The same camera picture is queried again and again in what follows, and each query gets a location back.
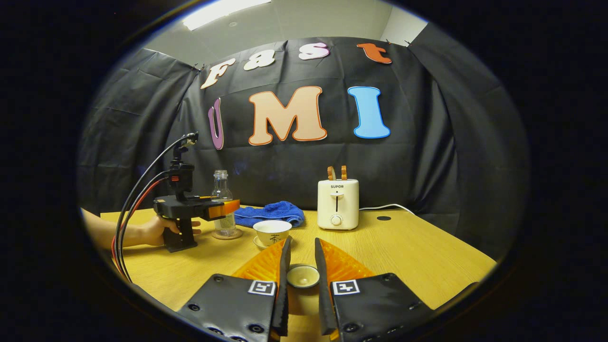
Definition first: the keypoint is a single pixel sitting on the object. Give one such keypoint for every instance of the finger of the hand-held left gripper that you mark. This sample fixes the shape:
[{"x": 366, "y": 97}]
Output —
[{"x": 228, "y": 207}]

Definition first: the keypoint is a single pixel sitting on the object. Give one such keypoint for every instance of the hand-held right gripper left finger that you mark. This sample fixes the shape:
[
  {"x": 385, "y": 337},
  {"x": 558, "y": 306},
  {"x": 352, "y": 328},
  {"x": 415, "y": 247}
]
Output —
[{"x": 283, "y": 308}]

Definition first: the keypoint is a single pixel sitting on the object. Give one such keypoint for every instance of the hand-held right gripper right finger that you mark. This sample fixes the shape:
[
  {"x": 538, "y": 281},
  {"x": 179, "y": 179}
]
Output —
[{"x": 323, "y": 308}]

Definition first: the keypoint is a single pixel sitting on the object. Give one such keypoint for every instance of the clear glass water bottle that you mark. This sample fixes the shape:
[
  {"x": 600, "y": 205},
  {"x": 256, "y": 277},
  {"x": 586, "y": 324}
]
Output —
[{"x": 223, "y": 204}]

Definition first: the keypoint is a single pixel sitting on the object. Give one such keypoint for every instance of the round cork coaster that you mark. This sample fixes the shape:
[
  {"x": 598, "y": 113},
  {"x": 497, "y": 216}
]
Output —
[{"x": 228, "y": 235}]

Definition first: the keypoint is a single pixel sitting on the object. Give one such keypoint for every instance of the cream ceramic teacup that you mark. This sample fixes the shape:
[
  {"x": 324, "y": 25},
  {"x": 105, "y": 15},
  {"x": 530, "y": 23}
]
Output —
[{"x": 271, "y": 230}]

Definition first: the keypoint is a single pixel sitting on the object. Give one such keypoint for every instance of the cream teacup saucer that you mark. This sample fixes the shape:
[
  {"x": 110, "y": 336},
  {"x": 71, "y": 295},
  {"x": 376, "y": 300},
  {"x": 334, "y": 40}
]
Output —
[{"x": 260, "y": 244}]

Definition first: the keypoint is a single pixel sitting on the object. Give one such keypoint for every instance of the blue towel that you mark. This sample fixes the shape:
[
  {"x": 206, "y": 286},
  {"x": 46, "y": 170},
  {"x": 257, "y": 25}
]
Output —
[{"x": 270, "y": 213}]

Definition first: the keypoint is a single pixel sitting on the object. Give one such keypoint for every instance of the cream toaster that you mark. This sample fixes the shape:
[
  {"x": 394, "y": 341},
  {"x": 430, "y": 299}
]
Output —
[{"x": 338, "y": 204}]

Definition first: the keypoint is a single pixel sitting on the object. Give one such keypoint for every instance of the toast slice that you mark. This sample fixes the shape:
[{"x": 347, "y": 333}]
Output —
[
  {"x": 331, "y": 173},
  {"x": 344, "y": 172}
]

